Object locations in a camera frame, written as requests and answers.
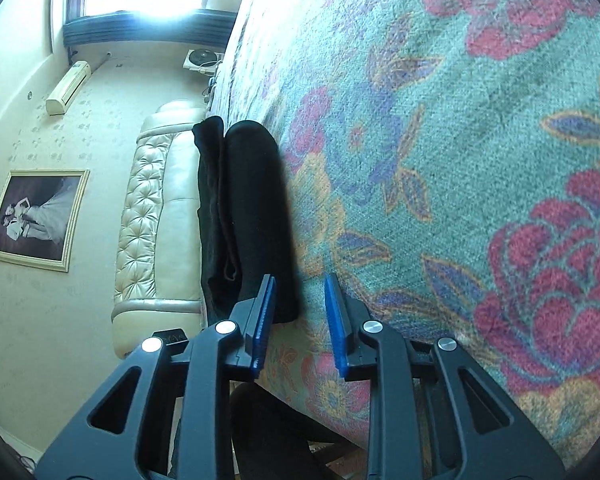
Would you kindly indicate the cream tufted headboard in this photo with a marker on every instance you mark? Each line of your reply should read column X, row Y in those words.
column 145, row 200

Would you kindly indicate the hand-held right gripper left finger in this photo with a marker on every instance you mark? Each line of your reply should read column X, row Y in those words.
column 262, row 330

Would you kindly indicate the framed photograph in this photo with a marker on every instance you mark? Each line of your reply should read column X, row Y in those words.
column 35, row 220

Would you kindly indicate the cream wall air conditioner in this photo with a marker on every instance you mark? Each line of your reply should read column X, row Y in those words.
column 67, row 87

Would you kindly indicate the black pants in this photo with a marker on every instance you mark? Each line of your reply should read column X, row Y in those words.
column 250, row 200

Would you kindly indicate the white nightstand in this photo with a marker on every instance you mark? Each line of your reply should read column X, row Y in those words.
column 202, row 57

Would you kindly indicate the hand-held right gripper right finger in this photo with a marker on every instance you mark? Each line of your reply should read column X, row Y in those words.
column 336, row 330

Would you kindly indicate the dark blue curtain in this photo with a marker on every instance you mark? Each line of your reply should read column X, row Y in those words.
column 145, row 27

